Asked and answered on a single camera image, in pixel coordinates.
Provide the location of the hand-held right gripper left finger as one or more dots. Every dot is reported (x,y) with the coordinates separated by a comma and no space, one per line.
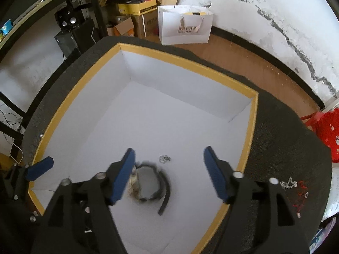
(123,176)

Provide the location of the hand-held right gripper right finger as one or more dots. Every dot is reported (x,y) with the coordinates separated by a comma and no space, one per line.
(215,176)

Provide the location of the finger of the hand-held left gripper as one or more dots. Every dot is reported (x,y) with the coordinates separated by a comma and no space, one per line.
(39,168)

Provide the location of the small silver earring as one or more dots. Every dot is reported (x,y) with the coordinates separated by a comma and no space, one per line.
(164,159)

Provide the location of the black wristwatch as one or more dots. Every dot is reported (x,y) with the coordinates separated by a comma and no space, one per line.
(166,193)

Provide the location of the yellow box with white inside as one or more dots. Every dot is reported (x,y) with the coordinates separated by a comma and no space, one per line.
(159,111)

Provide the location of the black dotted tablecloth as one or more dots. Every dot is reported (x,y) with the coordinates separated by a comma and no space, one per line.
(278,137)

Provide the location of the red bear-shaped stool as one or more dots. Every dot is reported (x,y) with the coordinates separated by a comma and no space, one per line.
(327,129)

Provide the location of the black computer case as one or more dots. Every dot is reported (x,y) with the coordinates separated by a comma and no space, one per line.
(79,37)

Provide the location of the small open cardboard box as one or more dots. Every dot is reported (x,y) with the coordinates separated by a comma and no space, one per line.
(121,27)

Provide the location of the black speaker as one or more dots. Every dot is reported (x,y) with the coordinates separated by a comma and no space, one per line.
(67,18)

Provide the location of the white paper shopping bag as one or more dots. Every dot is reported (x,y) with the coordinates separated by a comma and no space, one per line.
(185,25)

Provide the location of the yellow and black box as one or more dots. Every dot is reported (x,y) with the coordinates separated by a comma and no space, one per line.
(137,7)

